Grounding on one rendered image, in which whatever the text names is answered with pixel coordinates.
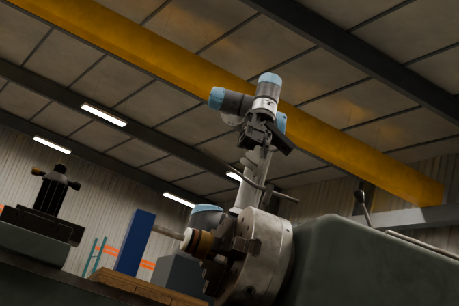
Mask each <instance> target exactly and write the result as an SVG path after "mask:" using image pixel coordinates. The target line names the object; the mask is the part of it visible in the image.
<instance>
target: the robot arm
mask: <svg viewBox="0 0 459 306"><path fill-rule="evenodd" d="M281 84H282V80H281V78H280V77H279V76H278V75H277V74H274V73H270V72H267V73H264V74H262V75H261V76H260V77H259V81H258V83H257V89H256V92H255V96H250V95H247V94H243V93H240V92H235V91H232V90H229V89H225V88H224V87H213V88H212V90H211V92H210V96H209V99H208V107H209V108H211V109H214V110H215V111H220V112H221V117H222V119H223V121H224V122H225V123H226V124H227V125H228V126H230V127H231V128H233V129H234V130H237V131H238V132H240V133H239V136H238V141H237V145H236V147H239V148H242V149H247V150H250V151H249V152H246V153H245V157H244V158H241V160H240V162H241V163H242V164H243V165H244V166H245V170H244V173H243V175H244V176H245V177H247V178H248V179H250V180H251V181H252V182H254V183H255V184H257V185H260V186H264V182H265V179H266V174H267V171H268V167H269V164H270V160H271V156H272V154H273V151H274V150H276V149H277V148H278V149H279V150H280V151H281V152H282V153H283V154H284V155H285V156H288V155H289V154H290V153H291V151H292V150H293V149H294V148H295V147H296V145H295V144H294V143H293V142H292V141H291V140H290V139H289V138H288V137H287V136H285V131H286V121H287V116H286V114H285V113H282V112H279V111H277V106H278V102H279V96H280V92H281V88H282V87H281ZM261 194H262V191H261V190H259V189H256V188H254V187H253V186H251V185H250V184H248V183H247V182H245V181H244V180H243V179H242V180H241V183H240V188H239V191H238V195H237V198H236V203H235V205H234V207H233V208H231V209H230V210H229V212H228V214H225V213H223V209H222V208H220V207H218V206H215V205H211V204H197V205H195V206H194V207H193V209H192V211H191V214H190V215H189V221H188V223H187V226H186V229H187V228H193V229H197V230H199V231H200V230H204V231H207V232H210V230H211V229H214V230H215V229H216V228H217V226H218V224H222V222H223V220H224V218H225V217H229V218H231V219H234V220H236V219H237V218H238V215H239V214H240V213H241V212H242V211H243V210H244V209H245V208H247V207H249V206H251V207H254V208H257V209H258V204H259V201H260V197H261ZM174 254H177V255H180V256H182V257H185V258H188V259H190V260H193V261H195V262H199V263H200V259H197V258H194V257H192V256H191V254H188V253H185V252H184V251H183V250H181V249H180V244H179V245H178V247H177V248H176V250H175V251H174V252H173V255H174Z"/></svg>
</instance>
